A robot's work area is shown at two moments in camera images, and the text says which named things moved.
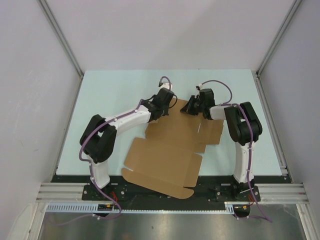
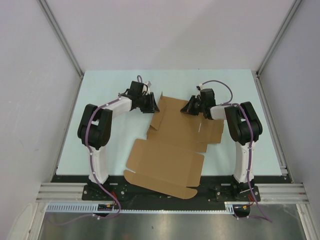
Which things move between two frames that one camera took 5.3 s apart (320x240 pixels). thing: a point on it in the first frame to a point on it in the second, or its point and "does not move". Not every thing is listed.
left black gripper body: (165, 111) to (144, 97)
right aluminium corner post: (295, 6) does not move
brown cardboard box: (166, 158) does not move
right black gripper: (188, 109) does not move
